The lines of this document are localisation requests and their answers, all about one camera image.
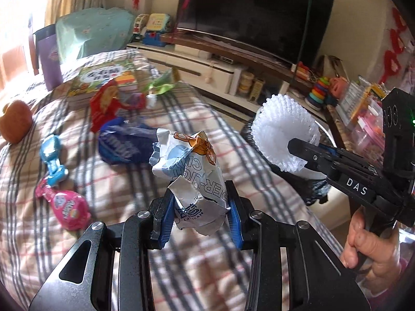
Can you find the yellow basket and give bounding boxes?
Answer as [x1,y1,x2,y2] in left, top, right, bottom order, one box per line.
[250,79,263,102]

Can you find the toy telephone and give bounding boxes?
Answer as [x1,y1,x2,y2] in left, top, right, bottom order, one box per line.
[147,13,172,34]

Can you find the black flat screen television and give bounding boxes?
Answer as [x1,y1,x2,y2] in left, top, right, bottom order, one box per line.
[175,0,334,68]

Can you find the blue toy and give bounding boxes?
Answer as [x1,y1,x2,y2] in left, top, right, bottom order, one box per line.
[143,31,169,47]

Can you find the red snack packet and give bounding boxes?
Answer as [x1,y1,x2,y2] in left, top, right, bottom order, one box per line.
[90,81,125,133]

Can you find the blue candy toy packet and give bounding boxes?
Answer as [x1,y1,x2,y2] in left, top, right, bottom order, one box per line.
[40,135,69,185]

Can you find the blue snack packet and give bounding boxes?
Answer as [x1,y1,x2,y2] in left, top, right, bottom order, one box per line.
[98,118,159,166]

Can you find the rainbow stacking ring toy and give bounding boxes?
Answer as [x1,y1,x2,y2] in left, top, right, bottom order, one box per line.
[308,77,331,111]

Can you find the person's right hand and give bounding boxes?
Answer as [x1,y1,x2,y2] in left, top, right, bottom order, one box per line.
[340,207,406,286]

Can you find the yellow jars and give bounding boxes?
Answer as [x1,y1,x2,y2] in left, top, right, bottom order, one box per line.
[238,71,255,96]

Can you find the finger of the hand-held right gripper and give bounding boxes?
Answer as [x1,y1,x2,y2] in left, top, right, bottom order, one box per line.
[288,138,346,176]
[319,145,386,179]

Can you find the clear box pink lid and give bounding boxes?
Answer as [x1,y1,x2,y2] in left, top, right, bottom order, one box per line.
[352,117,390,156]

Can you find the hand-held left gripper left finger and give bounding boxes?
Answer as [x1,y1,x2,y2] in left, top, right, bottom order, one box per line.
[29,194,177,311]

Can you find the green wrapper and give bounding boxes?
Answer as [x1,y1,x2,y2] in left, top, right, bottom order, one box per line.
[144,69,177,96]

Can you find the white blue paper bag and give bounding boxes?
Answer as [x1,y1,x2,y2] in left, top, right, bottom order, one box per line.
[149,128,232,237]

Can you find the teal cushioned chair back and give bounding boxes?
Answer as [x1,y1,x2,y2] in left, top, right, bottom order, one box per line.
[55,7,135,62]

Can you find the white foam fruit net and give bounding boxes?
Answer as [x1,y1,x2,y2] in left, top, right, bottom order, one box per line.
[251,94,321,173]

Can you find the white and brown television cabinet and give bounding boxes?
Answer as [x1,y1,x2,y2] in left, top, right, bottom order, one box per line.
[126,34,328,111]

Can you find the brown bag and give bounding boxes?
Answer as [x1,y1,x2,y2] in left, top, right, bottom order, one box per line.
[316,54,349,81]

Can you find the white rimmed trash bin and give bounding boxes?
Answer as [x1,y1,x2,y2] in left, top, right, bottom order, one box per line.
[240,117,331,206]

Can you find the pink lollipop packet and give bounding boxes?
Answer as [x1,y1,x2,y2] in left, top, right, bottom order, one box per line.
[35,179,92,231]

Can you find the wooden toy phone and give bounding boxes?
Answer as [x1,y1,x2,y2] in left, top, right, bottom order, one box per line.
[296,61,313,80]

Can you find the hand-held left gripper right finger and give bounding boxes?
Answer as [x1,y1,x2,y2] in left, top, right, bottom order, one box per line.
[224,181,370,311]

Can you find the purple water bottle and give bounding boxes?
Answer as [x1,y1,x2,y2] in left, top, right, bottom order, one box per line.
[34,26,64,91]

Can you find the clear plastic organizer box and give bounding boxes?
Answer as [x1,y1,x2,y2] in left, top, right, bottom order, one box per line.
[337,81,386,127]

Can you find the white green wheel toy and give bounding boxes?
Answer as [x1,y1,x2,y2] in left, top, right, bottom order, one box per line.
[133,13,150,36]

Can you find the red pouch with white cap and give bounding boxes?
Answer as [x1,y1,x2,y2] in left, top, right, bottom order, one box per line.
[118,92,156,111]

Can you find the children's picture book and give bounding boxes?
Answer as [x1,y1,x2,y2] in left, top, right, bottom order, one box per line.
[66,60,140,111]

